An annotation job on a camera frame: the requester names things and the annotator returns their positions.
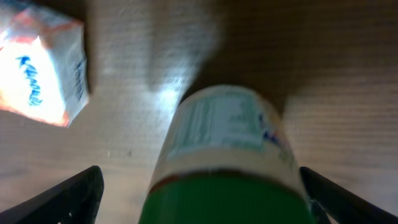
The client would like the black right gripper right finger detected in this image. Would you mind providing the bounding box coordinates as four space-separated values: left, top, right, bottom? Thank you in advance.
300 167 397 224

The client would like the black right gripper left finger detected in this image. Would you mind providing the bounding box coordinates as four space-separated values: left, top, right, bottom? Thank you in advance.
1 166 104 224

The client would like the green lid white jar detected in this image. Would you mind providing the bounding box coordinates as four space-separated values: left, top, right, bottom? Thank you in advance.
139 85 315 223

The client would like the orange white small packet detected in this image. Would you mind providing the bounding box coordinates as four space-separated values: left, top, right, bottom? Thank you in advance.
1 1 89 127

